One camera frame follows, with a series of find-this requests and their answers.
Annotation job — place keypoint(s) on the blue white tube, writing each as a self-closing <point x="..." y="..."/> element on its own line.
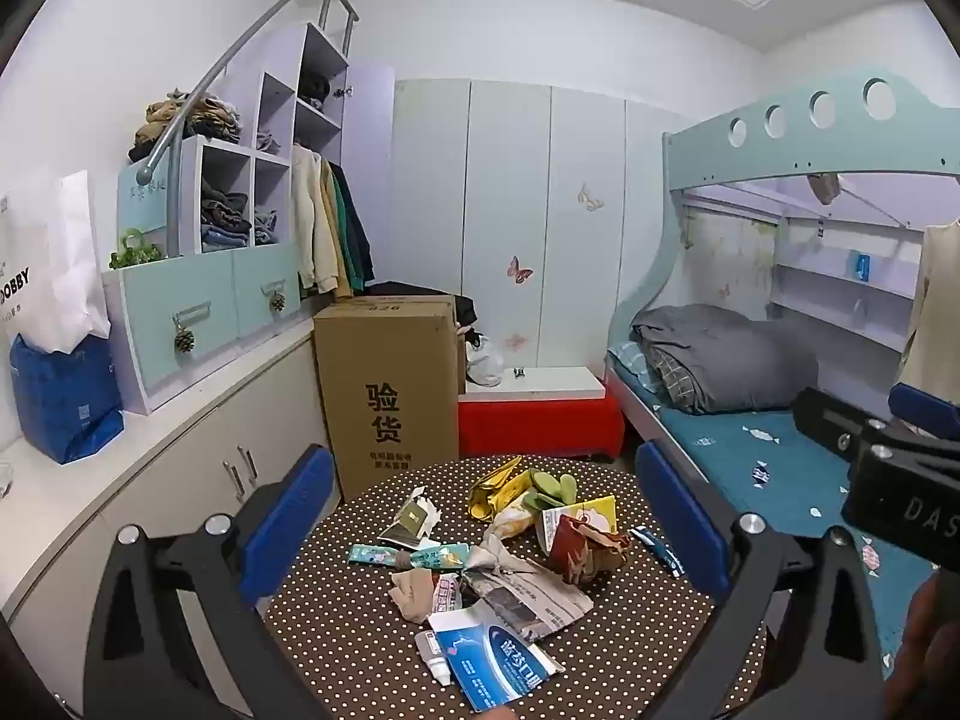
<point x="660" y="551"/>

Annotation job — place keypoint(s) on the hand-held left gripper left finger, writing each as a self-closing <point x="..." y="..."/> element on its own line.
<point x="289" y="525"/>

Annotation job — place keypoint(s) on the folded blue jeans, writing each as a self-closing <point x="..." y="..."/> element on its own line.
<point x="265" y="226"/>

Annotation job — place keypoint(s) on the orange white snack bag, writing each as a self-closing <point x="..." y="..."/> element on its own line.
<point x="514" y="521"/>

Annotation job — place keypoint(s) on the dark hanging coat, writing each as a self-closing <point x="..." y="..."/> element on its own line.
<point x="364" y="247"/>

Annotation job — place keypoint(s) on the small white dropper bottle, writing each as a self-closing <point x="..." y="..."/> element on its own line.
<point x="435" y="660"/>

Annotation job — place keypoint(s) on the teal bunk bed frame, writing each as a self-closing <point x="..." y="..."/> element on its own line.
<point x="795" y="142"/>

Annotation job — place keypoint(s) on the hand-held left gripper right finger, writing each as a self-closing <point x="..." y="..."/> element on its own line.
<point x="682" y="525"/>

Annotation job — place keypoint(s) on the brown hanging pouch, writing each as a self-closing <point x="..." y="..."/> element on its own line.
<point x="825" y="187"/>

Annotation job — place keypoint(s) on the grey folded cloth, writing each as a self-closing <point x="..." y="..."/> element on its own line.
<point x="268" y="142"/>

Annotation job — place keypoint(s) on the grey quilt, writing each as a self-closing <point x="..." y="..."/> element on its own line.
<point x="735" y="360"/>

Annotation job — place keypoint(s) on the green artificial plant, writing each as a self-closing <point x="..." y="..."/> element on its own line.
<point x="135" y="255"/>

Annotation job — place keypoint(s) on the cream hanging jacket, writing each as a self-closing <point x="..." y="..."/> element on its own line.
<point x="311" y="232"/>

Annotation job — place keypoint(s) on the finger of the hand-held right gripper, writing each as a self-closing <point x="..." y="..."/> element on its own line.
<point x="926" y="405"/>
<point x="900" y="495"/>

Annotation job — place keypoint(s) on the pine cone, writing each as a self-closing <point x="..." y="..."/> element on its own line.
<point x="184" y="341"/>
<point x="279" y="303"/>

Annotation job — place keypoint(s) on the person's right hand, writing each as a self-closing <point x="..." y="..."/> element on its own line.
<point x="919" y="645"/>

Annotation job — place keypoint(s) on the blue bag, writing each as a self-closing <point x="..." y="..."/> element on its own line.
<point x="64" y="405"/>

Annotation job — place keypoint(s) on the beige butterfly sticker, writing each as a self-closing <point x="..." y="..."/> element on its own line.
<point x="590" y="197"/>

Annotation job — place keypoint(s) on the tall cardboard box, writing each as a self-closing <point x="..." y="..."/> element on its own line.
<point x="390" y="360"/>

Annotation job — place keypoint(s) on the red bench with white top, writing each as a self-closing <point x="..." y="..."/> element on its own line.
<point x="540" y="424"/>

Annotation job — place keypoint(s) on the dark folded clothes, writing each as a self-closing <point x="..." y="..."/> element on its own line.
<point x="225" y="214"/>

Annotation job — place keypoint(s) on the round brown dotted table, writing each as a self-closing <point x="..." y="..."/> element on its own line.
<point x="360" y="652"/>

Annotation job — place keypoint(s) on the black clothes heap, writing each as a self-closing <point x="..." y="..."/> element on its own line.
<point x="465" y="311"/>

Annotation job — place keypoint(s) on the crumpled newspaper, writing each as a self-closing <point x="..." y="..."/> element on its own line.
<point x="525" y="600"/>

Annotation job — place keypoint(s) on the white plastic bag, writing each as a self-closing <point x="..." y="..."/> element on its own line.
<point x="484" y="367"/>

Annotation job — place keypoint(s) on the low white cabinet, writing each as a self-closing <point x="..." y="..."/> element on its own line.
<point x="172" y="465"/>

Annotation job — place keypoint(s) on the teal snack wrapper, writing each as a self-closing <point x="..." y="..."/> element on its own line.
<point x="442" y="557"/>

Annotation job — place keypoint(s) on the stepped cubby cabinet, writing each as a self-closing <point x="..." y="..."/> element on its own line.
<point x="195" y="315"/>

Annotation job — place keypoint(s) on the pile of brown clothes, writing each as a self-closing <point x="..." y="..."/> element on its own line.
<point x="195" y="116"/>

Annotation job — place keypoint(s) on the yellow white carton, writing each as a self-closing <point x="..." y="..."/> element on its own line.
<point x="592" y="514"/>

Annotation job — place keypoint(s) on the grey metal handrail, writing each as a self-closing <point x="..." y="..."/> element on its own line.
<point x="240" y="52"/>

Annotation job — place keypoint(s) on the beige crumpled wrapper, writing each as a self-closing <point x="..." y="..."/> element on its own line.
<point x="412" y="596"/>

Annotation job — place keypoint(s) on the black folded clothes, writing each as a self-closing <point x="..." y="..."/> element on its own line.
<point x="315" y="86"/>

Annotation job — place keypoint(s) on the blue candy print bedsheet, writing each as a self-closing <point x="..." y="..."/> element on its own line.
<point x="787" y="480"/>

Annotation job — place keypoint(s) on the pink butterfly sticker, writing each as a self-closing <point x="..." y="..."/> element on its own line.
<point x="519" y="268"/>

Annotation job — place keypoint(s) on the white shopping bag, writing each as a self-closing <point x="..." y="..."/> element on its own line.
<point x="52" y="270"/>

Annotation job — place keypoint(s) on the blue plaid pillow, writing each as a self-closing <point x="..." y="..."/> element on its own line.
<point x="626" y="360"/>

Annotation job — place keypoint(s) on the beige hanging garment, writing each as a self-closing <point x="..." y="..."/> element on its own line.
<point x="934" y="300"/>

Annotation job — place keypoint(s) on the red brown crumpled wrapper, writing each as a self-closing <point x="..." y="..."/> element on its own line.
<point x="581" y="555"/>

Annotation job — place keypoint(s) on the white wardrobe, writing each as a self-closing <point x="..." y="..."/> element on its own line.
<point x="510" y="187"/>

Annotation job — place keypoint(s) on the blue and white medicine box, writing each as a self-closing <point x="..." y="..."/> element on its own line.
<point x="487" y="667"/>

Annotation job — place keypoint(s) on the lilac wall shelf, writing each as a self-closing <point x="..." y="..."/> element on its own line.
<point x="840" y="300"/>

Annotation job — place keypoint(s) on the yellow foil wrapper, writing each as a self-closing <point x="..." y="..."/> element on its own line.
<point x="491" y="495"/>

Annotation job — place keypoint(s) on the green hanging garment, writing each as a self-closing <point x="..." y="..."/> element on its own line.
<point x="349" y="240"/>

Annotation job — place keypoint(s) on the olive green small carton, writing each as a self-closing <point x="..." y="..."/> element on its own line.
<point x="412" y="521"/>

